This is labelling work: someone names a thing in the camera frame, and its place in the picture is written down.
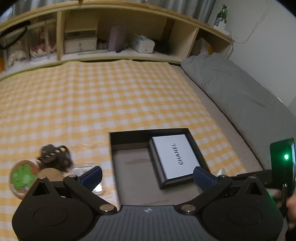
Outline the white black Chanel box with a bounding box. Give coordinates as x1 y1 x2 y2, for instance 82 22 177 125
149 134 200 189

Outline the large black box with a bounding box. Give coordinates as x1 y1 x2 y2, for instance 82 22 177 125
110 128 209 206

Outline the round cork frog coaster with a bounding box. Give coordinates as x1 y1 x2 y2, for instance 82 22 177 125
9 160 39 199

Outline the person's right hand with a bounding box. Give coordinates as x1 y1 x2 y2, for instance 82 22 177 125
267 189 296 230

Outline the grey pillow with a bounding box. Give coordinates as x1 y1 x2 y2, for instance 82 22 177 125
181 53 295 169

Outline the yellow checkered blanket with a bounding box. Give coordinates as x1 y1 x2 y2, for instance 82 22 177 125
1 60 245 240

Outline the purple cylinder cup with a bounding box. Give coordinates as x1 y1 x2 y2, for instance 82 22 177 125
108 26 125 52

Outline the small wooden drawer house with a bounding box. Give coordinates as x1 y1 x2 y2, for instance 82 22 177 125
64 12 99 54

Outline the tissue box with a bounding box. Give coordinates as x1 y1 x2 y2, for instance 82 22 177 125
129 34 155 54

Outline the doll in clear case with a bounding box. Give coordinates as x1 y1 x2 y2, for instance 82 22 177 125
29 19 57 62

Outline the wooden headboard shelf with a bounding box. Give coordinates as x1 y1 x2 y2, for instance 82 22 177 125
1 1 233 78

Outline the green glass bottle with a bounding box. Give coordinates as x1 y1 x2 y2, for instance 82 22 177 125
214 4 228 30

